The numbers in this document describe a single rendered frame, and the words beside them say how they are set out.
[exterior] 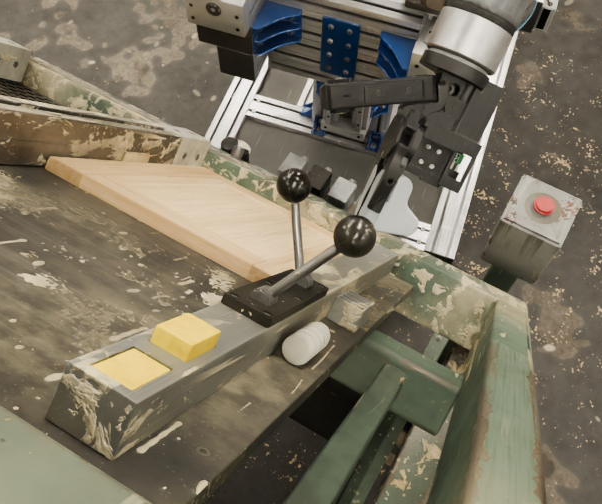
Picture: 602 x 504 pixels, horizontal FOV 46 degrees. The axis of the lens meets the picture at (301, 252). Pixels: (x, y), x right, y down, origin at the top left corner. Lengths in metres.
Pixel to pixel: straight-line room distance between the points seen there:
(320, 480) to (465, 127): 0.36
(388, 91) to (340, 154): 1.56
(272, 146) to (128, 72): 0.76
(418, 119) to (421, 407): 0.45
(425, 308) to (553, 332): 1.07
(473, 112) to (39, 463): 0.58
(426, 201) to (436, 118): 1.48
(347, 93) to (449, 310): 0.69
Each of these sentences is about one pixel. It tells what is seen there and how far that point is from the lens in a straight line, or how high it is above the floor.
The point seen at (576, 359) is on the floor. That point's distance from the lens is 2.34.
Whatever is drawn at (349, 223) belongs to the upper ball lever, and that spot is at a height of 1.54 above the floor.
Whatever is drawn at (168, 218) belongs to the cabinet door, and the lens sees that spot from 0.92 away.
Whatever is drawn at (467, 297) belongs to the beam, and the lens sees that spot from 1.32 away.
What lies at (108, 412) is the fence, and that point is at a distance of 0.43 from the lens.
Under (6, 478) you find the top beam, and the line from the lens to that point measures 0.23.
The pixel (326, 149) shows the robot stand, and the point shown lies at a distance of 2.27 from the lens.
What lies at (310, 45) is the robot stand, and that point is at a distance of 1.74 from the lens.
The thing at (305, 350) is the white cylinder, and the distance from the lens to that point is 0.67.
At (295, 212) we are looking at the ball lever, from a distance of 0.76.
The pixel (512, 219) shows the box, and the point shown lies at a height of 0.93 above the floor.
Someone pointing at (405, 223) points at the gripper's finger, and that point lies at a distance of 0.73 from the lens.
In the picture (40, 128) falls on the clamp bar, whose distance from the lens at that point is 0.97.
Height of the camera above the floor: 2.07
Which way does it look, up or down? 63 degrees down
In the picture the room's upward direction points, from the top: 1 degrees clockwise
